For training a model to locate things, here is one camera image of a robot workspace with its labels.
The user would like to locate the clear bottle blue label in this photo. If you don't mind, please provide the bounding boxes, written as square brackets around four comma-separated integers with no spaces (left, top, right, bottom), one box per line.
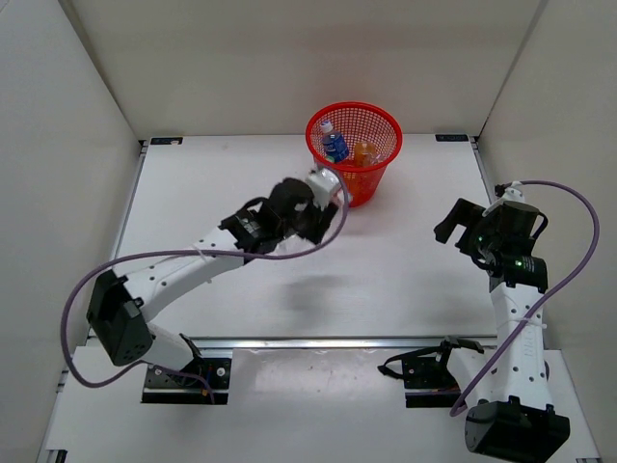
[320,121,349,163]

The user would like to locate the orange juice bottle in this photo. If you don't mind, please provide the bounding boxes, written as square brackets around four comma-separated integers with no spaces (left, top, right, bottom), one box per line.
[353,142,377,168]

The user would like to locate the clear bottle white cap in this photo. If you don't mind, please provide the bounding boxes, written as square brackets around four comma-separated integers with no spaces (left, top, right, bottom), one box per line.
[275,234,315,256]

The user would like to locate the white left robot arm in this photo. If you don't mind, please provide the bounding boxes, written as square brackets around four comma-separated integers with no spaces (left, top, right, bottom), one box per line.
[87,170,340,386]

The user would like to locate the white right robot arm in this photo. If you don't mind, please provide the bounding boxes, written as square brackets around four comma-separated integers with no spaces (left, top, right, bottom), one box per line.
[433,192,571,462]

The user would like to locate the red mesh plastic bin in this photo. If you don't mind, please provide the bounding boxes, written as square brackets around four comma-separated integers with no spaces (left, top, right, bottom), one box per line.
[305,101,403,207]

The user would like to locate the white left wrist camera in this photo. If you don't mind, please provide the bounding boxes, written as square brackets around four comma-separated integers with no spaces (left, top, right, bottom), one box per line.
[305,167,341,207]

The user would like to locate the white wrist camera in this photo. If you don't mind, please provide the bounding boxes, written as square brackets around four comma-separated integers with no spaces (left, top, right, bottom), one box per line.
[305,167,341,207]
[495,181,526,204]

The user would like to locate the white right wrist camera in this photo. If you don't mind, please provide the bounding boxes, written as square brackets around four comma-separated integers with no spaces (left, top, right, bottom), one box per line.
[495,181,526,204]

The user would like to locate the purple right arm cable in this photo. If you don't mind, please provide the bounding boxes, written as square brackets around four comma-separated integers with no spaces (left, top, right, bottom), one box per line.
[449,178,602,418]

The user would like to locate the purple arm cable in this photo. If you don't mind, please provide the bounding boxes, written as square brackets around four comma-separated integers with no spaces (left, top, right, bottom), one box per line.
[58,166,351,390]
[449,178,602,418]

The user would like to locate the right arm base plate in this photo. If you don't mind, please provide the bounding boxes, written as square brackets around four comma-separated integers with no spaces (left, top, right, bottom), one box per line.
[377,337,484,408]

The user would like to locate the aluminium table edge rail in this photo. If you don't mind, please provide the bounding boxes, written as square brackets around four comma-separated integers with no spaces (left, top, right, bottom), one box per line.
[86,335,507,352]

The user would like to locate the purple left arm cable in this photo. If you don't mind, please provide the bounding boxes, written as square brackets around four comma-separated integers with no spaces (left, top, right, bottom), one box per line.
[58,166,351,390]

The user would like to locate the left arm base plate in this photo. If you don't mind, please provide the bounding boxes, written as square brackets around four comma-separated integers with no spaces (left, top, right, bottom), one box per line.
[141,350,232,406]

